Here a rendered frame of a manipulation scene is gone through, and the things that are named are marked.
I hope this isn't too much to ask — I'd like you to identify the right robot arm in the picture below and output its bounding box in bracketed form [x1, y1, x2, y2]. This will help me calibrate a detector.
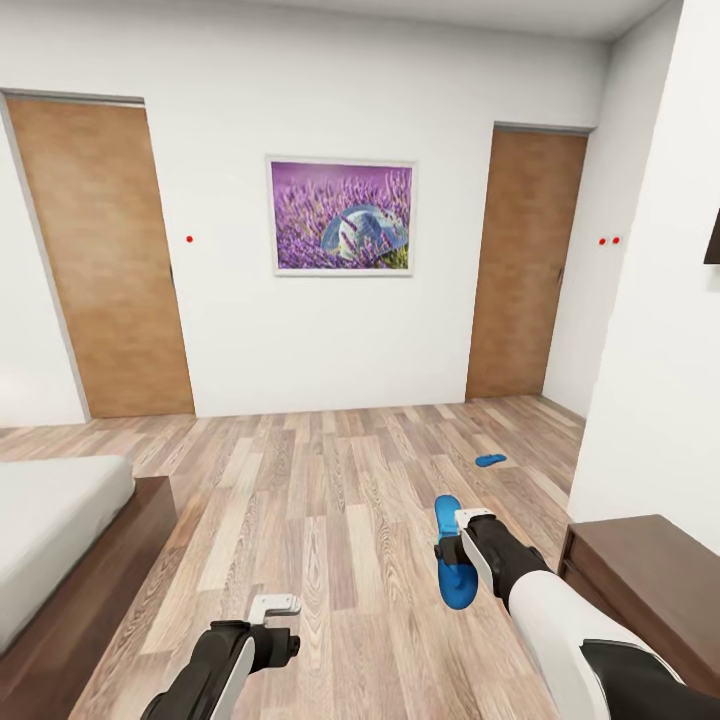
[434, 508, 720, 720]

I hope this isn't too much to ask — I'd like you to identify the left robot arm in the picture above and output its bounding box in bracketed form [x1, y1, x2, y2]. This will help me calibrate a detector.
[140, 593, 301, 720]

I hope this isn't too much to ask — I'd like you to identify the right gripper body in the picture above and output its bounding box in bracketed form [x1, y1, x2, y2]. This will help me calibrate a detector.
[440, 535, 473, 566]

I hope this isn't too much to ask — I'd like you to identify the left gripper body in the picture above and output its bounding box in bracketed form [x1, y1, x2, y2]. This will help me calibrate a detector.
[251, 626, 290, 673]

